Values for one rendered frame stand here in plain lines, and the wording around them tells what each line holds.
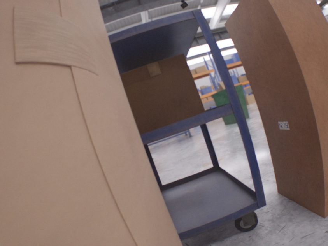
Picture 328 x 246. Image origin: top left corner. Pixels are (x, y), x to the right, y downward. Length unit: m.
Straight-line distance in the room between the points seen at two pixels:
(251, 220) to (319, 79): 0.59
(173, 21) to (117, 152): 0.59
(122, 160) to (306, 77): 0.61
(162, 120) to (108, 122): 0.64
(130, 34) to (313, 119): 0.68
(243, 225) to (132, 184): 0.72
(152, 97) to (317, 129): 0.65
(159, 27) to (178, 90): 0.29
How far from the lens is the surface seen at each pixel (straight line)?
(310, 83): 0.68
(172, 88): 0.81
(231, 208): 0.82
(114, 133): 0.17
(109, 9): 7.57
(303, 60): 0.68
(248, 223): 0.84
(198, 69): 8.74
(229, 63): 9.28
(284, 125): 0.81
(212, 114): 0.62
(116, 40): 0.68
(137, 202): 0.17
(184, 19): 0.71
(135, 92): 0.82
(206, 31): 0.70
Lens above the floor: 0.56
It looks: level
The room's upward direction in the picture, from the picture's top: 19 degrees counter-clockwise
